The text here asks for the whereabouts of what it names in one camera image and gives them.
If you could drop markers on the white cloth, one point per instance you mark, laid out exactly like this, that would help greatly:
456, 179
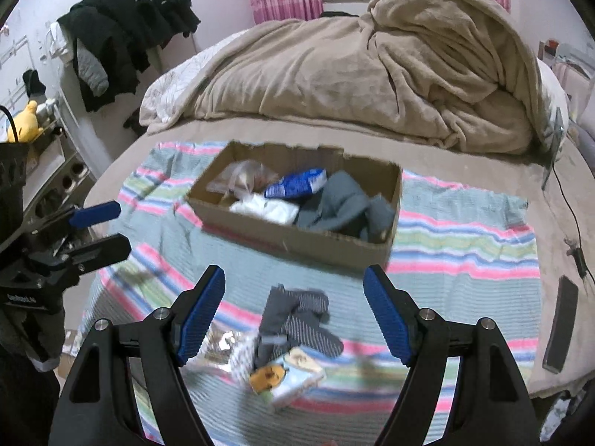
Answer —
274, 210

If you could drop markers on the white shelf unit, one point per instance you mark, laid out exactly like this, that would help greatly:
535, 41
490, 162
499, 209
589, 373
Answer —
46, 167

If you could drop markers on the clear plastic bag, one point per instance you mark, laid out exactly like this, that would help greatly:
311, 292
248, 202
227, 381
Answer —
246, 177

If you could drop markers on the pile of black clothes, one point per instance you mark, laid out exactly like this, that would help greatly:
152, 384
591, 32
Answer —
125, 28

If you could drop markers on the striped blanket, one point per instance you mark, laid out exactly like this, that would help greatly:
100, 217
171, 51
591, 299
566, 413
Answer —
465, 251

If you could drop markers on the black remote control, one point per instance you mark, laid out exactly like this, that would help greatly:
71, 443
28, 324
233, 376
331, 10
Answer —
560, 324

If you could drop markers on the yellow plush toy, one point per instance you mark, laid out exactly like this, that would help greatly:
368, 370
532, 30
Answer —
25, 123

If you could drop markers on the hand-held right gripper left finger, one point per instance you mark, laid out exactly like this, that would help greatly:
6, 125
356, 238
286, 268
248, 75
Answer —
201, 316

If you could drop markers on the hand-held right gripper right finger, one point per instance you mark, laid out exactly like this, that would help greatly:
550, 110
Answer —
388, 318

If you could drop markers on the blue snack packet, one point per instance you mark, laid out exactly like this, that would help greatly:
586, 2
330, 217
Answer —
297, 185

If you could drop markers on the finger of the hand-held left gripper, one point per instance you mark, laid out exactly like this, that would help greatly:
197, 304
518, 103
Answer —
95, 213
104, 251

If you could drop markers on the grey cloth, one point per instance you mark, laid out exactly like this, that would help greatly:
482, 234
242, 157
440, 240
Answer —
346, 209

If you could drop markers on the white floral quilt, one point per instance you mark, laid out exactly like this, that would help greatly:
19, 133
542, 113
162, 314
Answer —
172, 83

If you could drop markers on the cardboard box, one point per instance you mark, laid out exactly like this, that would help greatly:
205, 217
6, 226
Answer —
297, 204

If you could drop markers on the small printed box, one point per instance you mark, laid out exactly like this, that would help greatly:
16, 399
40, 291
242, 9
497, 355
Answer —
290, 378

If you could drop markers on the bed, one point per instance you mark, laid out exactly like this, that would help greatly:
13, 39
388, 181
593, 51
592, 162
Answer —
488, 176

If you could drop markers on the beige fleece blanket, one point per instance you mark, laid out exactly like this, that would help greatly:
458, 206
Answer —
372, 74

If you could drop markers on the grey striped sock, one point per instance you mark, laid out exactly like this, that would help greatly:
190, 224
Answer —
297, 320

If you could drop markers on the silver foil packet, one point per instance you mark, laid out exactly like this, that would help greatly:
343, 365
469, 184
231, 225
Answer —
218, 346

